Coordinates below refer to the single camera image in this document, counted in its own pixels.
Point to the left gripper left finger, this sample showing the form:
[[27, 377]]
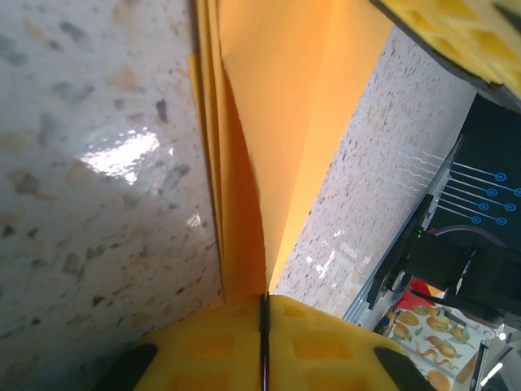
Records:
[[211, 350]]

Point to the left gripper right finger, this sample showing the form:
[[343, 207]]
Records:
[[325, 350]]

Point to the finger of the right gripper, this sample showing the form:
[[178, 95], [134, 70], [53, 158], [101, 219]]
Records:
[[460, 32]]

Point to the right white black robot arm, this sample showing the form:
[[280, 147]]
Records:
[[447, 260]]

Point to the red plastic part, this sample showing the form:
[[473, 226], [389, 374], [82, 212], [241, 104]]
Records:
[[419, 293]]

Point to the orange fruit print cloth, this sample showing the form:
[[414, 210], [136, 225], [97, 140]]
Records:
[[439, 350]]

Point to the long aluminium base rail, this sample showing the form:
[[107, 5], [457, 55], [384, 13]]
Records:
[[360, 299]]

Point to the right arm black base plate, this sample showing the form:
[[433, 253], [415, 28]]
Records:
[[376, 291]]

